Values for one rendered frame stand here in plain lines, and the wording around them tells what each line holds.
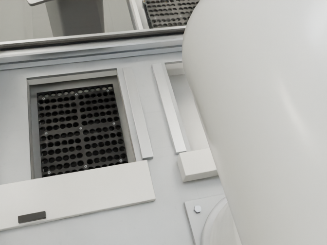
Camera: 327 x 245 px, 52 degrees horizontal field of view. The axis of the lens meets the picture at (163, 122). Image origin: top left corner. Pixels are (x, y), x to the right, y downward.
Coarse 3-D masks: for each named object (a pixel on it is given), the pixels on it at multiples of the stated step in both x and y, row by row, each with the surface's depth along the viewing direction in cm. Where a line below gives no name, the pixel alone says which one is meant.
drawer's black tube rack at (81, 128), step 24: (72, 96) 79; (96, 96) 79; (48, 120) 75; (72, 120) 75; (96, 120) 76; (48, 144) 72; (72, 144) 72; (96, 144) 73; (120, 144) 74; (48, 168) 69; (72, 168) 70
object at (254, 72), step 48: (240, 0) 12; (288, 0) 11; (192, 48) 14; (240, 48) 12; (288, 48) 10; (240, 96) 11; (288, 96) 10; (240, 144) 11; (288, 144) 10; (240, 192) 11; (288, 192) 9; (240, 240) 12; (288, 240) 9
